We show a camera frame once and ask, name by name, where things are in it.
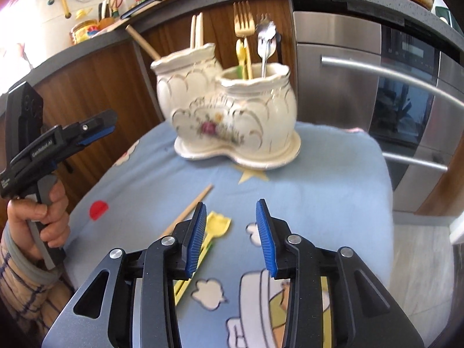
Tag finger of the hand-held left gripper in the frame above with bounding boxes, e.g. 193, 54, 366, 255
77, 126, 117, 147
62, 110, 119, 139

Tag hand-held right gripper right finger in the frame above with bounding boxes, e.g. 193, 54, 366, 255
255, 199, 425, 348

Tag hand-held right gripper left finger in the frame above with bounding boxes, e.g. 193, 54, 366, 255
56, 202, 209, 348

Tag yellow-green plastic spoon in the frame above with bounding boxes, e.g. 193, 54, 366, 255
174, 211, 233, 307

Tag white floral ceramic utensil holder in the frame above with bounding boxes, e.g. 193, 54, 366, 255
150, 43, 302, 170

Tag yellow plastic utensil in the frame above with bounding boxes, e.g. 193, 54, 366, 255
235, 40, 248, 79

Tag gold metal fork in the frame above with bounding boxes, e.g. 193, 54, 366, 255
233, 1, 255, 80

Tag silver metal spoon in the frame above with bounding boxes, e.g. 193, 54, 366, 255
257, 22, 278, 78

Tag silver metal fork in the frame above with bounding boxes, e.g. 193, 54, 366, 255
258, 14, 277, 66

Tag person's left hand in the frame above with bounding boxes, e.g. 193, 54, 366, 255
6, 180, 72, 262

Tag wooden cabinet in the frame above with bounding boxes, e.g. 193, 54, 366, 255
34, 0, 295, 211

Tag blue printed cloth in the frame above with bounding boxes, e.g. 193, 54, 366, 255
63, 119, 396, 348

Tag yellow printed container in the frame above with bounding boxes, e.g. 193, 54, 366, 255
70, 19, 101, 45

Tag grey wristband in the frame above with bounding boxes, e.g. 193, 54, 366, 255
2, 230, 59, 285

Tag stainless steel oven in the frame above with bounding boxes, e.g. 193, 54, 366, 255
292, 2, 464, 215

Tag oven drawer handle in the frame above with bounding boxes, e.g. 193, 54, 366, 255
382, 151, 449, 172

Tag oven door handle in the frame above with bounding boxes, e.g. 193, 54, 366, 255
321, 54, 464, 108

